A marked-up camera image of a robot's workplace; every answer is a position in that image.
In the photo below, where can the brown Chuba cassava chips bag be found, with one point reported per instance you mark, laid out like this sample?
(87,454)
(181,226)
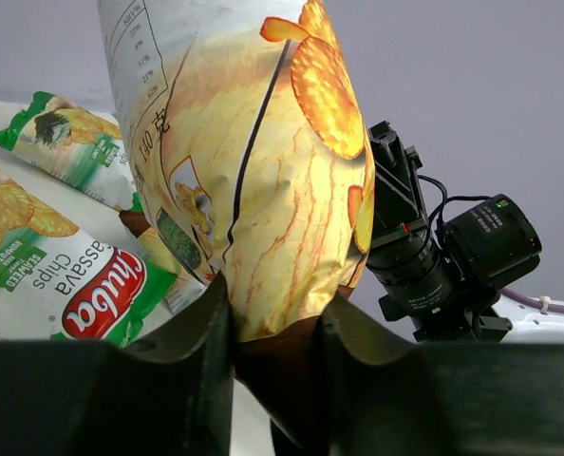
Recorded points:
(252,161)

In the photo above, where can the green Chuba bag far right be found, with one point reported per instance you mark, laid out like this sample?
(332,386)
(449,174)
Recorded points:
(75,146)

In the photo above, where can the green chuba bag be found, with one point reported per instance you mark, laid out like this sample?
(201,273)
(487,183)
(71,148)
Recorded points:
(75,146)
(58,282)

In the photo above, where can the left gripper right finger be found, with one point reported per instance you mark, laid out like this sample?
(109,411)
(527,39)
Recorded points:
(388,396)

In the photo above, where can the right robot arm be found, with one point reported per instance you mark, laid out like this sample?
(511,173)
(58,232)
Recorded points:
(446,262)

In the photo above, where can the green Chuba bag middle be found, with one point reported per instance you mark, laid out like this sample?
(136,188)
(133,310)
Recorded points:
(58,282)

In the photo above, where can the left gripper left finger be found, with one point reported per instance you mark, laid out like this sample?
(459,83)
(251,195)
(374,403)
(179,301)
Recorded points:
(169,393)

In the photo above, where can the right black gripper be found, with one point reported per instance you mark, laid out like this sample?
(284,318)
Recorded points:
(403,255)

